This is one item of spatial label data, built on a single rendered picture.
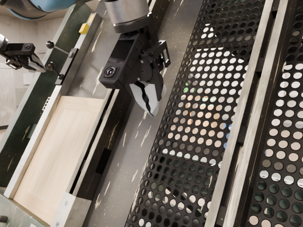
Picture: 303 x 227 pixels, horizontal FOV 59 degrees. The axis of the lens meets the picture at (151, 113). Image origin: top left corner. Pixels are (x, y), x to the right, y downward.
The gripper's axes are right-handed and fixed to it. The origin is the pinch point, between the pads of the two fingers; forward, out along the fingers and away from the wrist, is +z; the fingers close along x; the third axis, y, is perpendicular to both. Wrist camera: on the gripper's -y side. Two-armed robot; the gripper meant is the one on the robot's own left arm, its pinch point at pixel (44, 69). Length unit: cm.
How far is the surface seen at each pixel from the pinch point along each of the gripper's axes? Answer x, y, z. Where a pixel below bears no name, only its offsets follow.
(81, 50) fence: -13.6, -11.0, 9.6
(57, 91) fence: 8.3, -1.7, 8.1
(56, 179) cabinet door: 50, -12, 11
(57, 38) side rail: -29.0, 9.1, 7.2
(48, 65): 3.8, -8.6, -3.2
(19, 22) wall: -811, 905, 300
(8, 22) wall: -778, 908, 262
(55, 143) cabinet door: 34.1, -5.8, 10.5
